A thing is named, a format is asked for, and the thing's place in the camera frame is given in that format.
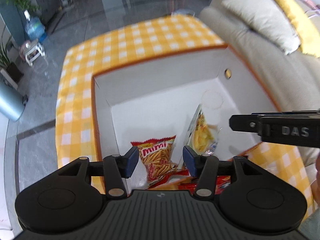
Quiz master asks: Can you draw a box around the red snack bag bottom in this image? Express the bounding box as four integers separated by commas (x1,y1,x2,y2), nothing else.
148,170,231,195

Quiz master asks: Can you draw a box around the Mimi snack stick bag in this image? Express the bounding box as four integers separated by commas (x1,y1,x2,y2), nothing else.
131,136,178,185

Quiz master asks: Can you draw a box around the beige sofa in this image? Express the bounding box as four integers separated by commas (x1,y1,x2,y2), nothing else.
199,0,320,167

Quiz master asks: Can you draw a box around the orange cardboard box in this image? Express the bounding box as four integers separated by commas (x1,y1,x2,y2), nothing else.
92,48,277,167

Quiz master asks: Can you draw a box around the yellow cushion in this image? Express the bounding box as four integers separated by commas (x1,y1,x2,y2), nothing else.
275,0,320,58

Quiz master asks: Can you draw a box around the silver trash can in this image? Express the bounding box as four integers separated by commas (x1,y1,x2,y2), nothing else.
0,81,26,122

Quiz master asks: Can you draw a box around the white cushion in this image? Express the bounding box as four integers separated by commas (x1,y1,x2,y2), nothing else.
222,0,300,55

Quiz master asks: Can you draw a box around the white small stool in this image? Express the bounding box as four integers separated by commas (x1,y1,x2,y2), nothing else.
20,39,46,67

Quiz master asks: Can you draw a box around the potted grass plant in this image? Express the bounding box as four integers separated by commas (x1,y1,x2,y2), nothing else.
1,25,23,83

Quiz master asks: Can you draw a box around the blue water bottle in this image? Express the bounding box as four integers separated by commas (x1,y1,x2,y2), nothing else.
24,10,47,43

